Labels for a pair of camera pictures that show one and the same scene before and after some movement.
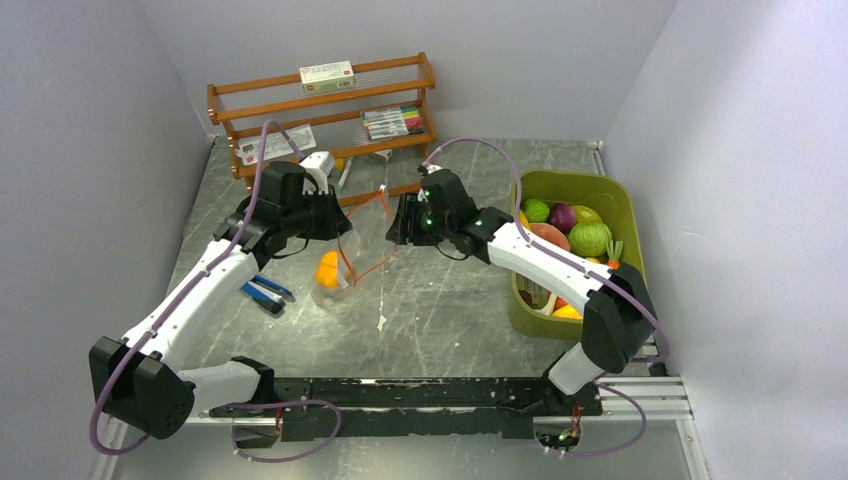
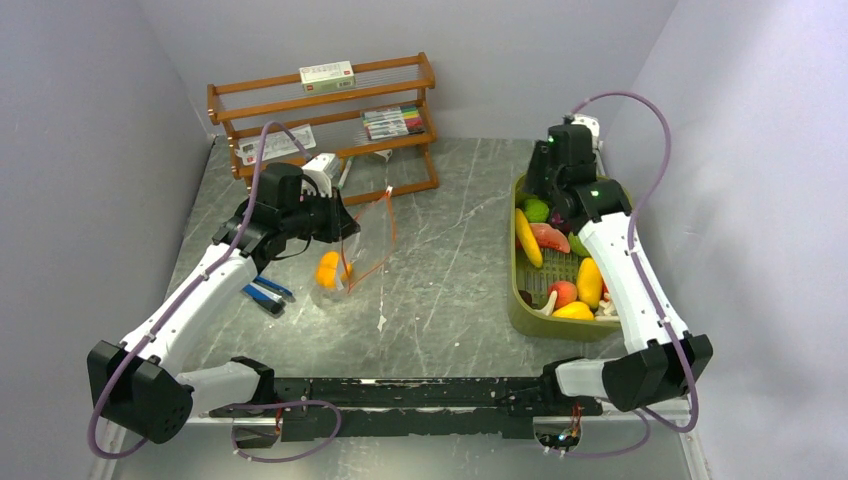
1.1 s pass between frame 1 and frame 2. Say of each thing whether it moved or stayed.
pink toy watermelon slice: stayed
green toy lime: stayed
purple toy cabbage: stayed
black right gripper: moved
